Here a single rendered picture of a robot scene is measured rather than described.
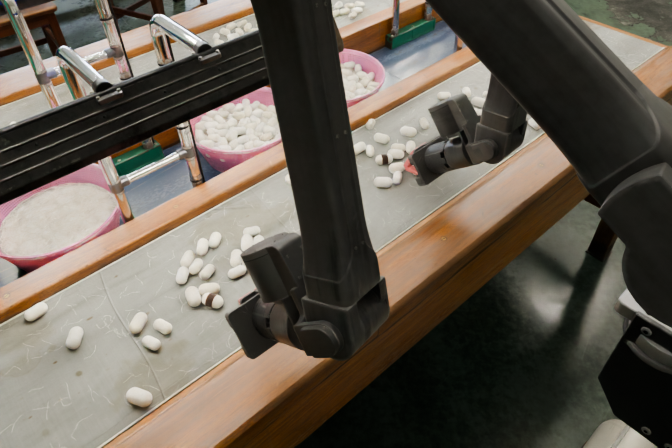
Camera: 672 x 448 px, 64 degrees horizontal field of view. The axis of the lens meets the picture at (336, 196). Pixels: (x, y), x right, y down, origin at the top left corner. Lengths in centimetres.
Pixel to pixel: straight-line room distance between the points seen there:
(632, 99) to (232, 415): 64
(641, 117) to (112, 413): 76
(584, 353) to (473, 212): 91
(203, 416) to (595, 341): 136
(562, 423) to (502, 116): 104
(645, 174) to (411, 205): 77
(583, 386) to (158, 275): 126
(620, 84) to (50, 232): 103
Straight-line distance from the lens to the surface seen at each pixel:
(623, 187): 34
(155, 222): 107
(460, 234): 100
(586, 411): 176
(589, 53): 35
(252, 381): 82
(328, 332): 52
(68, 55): 86
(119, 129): 77
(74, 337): 95
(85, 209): 120
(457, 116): 96
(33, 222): 122
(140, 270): 103
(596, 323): 194
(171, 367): 89
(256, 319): 67
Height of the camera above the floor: 148
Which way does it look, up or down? 43 degrees down
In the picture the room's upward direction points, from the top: 2 degrees counter-clockwise
